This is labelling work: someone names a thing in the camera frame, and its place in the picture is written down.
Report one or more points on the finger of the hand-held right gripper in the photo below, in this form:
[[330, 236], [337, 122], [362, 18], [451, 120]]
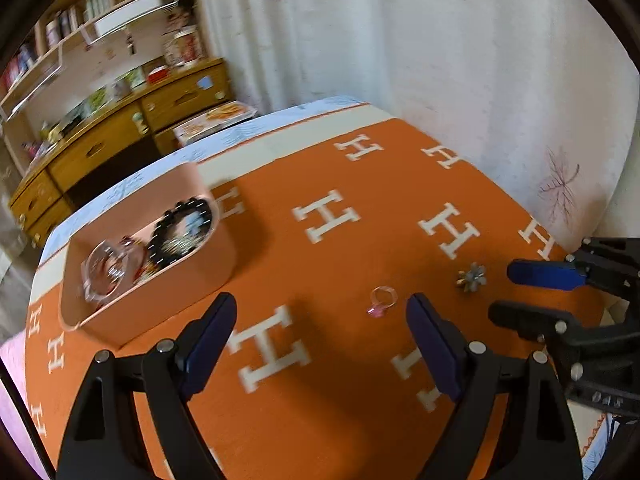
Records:
[[545, 275], [525, 320]]

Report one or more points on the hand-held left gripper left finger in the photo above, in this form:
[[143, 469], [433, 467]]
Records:
[[210, 345]]

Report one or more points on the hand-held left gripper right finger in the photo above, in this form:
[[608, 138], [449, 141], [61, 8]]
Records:
[[435, 345]]

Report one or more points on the pink jewelry tray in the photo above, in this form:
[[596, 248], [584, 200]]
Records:
[[165, 290]]

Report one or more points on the clear pink bangle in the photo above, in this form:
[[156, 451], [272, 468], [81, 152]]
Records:
[[95, 260]]

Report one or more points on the silver flower brooch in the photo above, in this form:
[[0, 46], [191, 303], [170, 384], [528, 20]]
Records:
[[472, 278]]

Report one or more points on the orange letter print blanket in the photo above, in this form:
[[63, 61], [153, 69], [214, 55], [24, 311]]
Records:
[[350, 260]]

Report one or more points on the pink blanket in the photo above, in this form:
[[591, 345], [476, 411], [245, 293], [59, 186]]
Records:
[[15, 410]]

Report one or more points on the white lace curtain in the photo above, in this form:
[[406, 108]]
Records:
[[12, 285]]

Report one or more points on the orange printed box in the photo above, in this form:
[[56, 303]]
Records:
[[215, 120]]

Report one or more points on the wooden dresser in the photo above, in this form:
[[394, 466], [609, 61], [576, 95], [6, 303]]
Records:
[[90, 150]]

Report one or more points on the pale drawer knob charm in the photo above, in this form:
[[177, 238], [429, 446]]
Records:
[[140, 122]]

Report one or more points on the red box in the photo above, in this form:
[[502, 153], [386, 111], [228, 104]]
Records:
[[160, 75]]

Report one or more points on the white leaf print curtain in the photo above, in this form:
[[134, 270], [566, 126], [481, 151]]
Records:
[[400, 35]]

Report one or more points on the red white jar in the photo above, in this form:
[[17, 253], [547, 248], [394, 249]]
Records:
[[187, 45]]

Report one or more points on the row of books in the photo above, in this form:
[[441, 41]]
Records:
[[30, 55]]

